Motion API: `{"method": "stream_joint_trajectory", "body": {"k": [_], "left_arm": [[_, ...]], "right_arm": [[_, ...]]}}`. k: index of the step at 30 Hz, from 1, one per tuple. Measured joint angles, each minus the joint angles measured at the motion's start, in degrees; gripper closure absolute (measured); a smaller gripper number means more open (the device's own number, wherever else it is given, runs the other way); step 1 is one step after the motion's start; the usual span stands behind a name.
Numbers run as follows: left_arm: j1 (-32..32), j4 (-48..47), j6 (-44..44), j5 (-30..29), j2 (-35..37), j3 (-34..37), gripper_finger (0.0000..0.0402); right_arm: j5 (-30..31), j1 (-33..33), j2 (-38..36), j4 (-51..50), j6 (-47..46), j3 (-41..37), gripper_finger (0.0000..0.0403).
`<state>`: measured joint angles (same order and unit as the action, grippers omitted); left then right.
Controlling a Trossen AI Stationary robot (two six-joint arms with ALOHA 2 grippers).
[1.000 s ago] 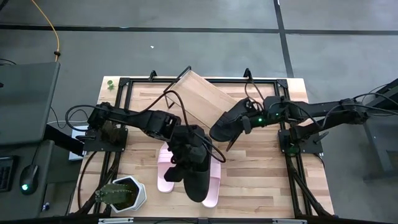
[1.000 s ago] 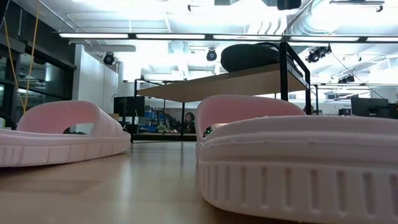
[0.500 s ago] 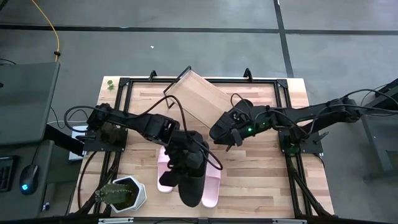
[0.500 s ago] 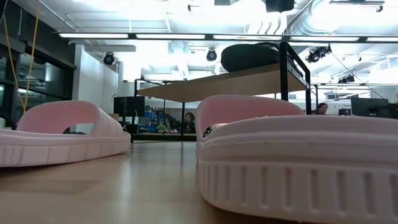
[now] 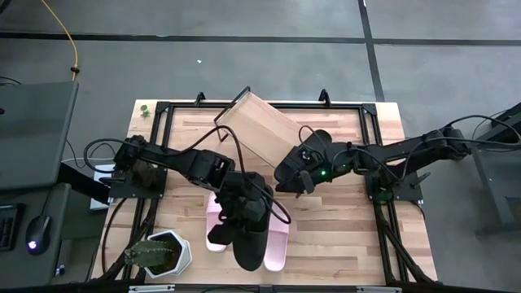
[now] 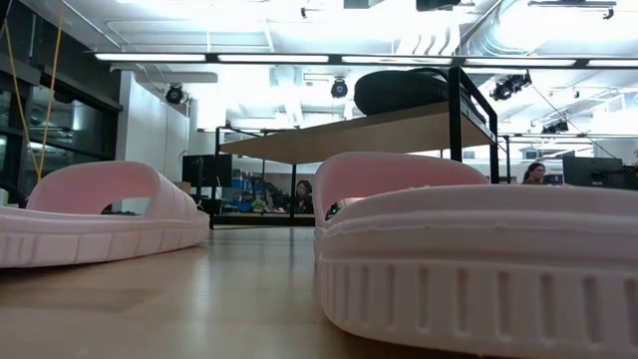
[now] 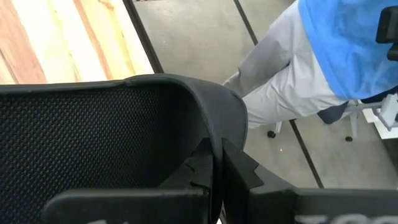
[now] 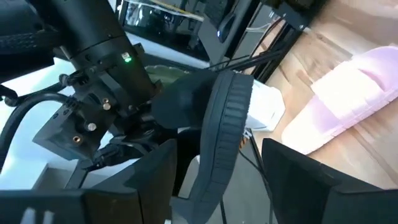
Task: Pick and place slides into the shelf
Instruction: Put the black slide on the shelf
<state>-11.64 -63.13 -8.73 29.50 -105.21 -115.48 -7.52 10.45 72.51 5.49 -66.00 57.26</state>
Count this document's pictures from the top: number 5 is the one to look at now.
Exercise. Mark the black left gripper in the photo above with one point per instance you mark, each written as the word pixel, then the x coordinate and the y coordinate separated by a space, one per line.
pixel 234 191

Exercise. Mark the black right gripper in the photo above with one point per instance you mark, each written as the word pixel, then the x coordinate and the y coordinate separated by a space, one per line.
pixel 329 163

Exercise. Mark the black slide sandal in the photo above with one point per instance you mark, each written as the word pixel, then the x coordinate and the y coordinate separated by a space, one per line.
pixel 250 252
pixel 285 171

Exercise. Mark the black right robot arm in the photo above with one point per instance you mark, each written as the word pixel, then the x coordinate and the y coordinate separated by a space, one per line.
pixel 407 148

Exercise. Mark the white hexagonal planter pot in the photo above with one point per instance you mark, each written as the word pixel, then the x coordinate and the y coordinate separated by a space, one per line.
pixel 183 250

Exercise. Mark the green cactus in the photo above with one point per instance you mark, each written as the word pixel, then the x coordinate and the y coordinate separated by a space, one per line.
pixel 148 253

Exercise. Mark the small green plant white cup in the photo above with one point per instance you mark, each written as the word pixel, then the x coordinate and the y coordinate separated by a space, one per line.
pixel 145 110

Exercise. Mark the black computer mouse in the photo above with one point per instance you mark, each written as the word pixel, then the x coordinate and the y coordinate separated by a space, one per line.
pixel 38 234

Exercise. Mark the grey metal stand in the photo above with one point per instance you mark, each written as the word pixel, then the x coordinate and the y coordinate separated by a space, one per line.
pixel 492 187

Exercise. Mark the dark grey desk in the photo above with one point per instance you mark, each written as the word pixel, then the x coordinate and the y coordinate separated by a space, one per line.
pixel 16 268

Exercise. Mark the black keyboard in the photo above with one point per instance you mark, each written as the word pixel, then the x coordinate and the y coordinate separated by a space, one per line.
pixel 6 228

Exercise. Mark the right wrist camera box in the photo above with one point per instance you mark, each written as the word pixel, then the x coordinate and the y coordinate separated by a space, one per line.
pixel 307 155

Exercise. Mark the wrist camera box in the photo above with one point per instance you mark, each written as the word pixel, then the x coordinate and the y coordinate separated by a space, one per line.
pixel 254 209
pixel 307 155

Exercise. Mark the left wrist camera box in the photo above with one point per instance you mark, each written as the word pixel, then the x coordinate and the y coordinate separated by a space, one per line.
pixel 254 209

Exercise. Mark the wooden shelf with black frame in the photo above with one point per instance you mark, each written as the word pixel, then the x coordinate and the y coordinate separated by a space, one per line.
pixel 256 122

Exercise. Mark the silver bracket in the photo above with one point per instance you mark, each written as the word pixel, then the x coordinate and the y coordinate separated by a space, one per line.
pixel 150 289
pixel 378 289

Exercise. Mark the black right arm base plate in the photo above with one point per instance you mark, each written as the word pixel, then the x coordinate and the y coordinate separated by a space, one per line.
pixel 407 191

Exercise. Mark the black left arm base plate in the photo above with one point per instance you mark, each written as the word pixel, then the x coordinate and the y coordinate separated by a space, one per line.
pixel 130 189

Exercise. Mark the black aluminium rig frame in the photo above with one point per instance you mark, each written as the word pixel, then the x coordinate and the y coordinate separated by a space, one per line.
pixel 187 106

